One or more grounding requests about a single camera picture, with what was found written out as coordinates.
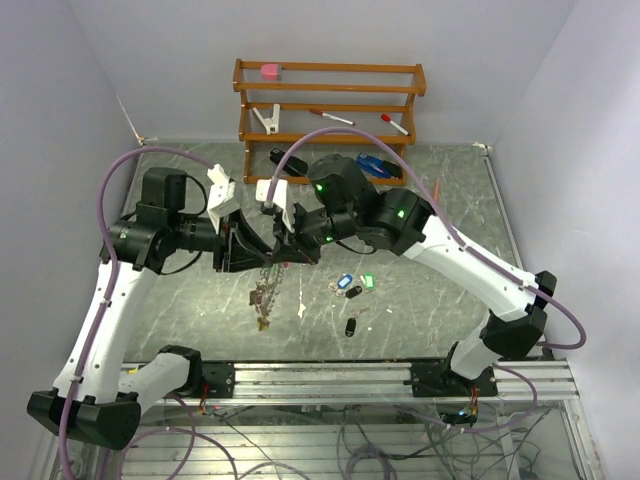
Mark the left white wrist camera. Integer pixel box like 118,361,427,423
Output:
206,164,241,234

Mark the black key tag lower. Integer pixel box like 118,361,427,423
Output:
345,318,357,337

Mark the black key tag upper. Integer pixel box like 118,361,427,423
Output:
345,286,363,299

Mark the blue key tag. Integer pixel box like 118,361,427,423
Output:
337,274,353,290

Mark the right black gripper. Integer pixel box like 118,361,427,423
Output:
270,200,360,267

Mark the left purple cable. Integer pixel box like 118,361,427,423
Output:
57,144,214,480

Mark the black stapler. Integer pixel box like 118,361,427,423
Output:
269,148,309,177

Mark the pink eraser block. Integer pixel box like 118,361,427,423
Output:
260,63,282,82

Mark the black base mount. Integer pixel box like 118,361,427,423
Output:
403,358,498,398
194,362,236,399

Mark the blue stapler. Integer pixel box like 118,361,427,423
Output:
355,153,403,179

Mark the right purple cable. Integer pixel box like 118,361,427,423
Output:
264,127,587,434

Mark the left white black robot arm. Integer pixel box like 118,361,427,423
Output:
27,165,270,451

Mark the aluminium rail frame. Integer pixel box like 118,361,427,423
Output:
207,361,579,405

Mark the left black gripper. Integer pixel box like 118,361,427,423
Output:
170,209,274,273

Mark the white clamp tool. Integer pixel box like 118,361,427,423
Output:
252,104,281,135

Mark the red capped white marker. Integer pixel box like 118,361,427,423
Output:
381,113,410,136

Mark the wooden three-tier rack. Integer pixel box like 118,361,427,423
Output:
232,58,427,184

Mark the red white marker pen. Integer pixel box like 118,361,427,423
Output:
308,108,356,127

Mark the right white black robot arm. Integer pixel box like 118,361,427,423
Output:
272,155,557,396

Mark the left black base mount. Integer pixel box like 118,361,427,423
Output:
194,362,236,399

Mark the keyring chain with keys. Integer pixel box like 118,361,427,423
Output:
248,263,287,332

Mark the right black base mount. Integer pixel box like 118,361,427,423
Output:
403,358,498,398

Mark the purple cable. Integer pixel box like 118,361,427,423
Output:
57,144,214,480
264,127,587,434

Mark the black key tag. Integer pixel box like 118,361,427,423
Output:
345,318,357,337
345,286,363,299

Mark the green key tag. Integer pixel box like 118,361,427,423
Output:
363,273,375,290

